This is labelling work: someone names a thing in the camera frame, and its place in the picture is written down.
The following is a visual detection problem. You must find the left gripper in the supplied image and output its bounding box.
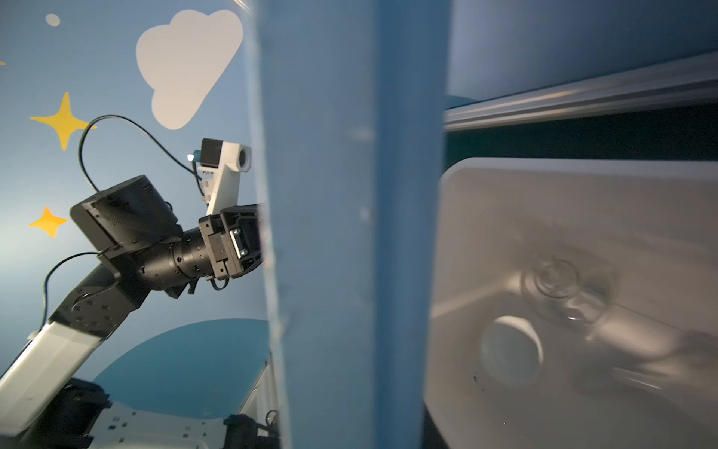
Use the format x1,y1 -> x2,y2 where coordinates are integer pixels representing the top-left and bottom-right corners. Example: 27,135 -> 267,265
198,204 -> 263,281

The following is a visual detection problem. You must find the light blue bin lid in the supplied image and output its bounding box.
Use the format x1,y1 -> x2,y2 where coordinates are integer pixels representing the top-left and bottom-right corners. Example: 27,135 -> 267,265
247,1 -> 452,448

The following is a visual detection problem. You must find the white ceramic mortar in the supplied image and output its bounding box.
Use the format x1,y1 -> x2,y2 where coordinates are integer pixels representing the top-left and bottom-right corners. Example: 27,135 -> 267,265
479,315 -> 544,388

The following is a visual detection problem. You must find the white plastic storage bin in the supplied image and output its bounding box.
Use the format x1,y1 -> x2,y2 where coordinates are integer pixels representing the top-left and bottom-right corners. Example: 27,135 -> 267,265
424,158 -> 717,448

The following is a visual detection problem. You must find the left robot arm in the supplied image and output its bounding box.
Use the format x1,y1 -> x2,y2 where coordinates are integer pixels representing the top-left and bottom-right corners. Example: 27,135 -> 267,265
1,175 -> 262,437

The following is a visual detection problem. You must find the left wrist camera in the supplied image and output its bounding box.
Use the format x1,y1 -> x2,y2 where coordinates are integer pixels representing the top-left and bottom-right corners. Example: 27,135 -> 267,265
187,138 -> 252,215

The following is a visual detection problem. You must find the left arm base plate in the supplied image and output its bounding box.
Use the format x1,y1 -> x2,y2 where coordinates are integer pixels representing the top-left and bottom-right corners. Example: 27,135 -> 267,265
33,379 -> 282,449

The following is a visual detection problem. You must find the aluminium frame rail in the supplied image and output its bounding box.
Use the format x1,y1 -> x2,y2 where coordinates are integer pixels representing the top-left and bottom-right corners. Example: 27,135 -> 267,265
444,52 -> 717,132

